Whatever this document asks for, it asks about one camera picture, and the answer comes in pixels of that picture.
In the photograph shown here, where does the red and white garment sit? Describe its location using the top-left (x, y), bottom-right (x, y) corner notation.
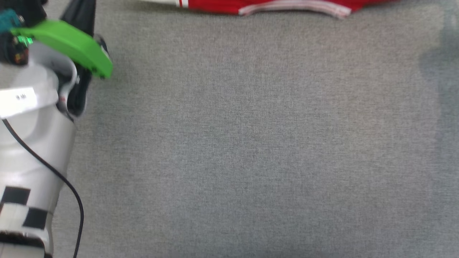
top-left (140, 0), bottom-right (399, 19)

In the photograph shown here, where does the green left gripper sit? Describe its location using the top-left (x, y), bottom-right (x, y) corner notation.
top-left (0, 0), bottom-right (114, 80)

